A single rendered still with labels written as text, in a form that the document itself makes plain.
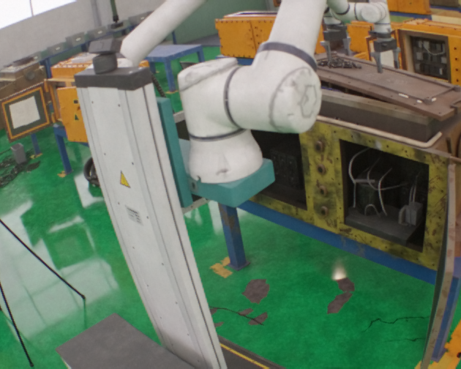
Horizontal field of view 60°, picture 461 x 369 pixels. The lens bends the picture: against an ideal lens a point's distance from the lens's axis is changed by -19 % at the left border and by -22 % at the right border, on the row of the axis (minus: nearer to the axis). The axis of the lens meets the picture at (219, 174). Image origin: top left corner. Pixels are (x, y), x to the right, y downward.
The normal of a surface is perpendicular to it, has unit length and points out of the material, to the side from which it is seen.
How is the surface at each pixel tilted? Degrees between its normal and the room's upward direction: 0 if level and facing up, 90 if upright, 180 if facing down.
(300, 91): 89
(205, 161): 68
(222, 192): 90
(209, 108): 93
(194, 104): 90
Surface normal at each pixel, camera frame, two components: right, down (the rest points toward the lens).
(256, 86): -0.57, -0.18
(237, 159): 0.26, 0.00
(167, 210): 0.69, 0.20
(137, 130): -0.70, 0.42
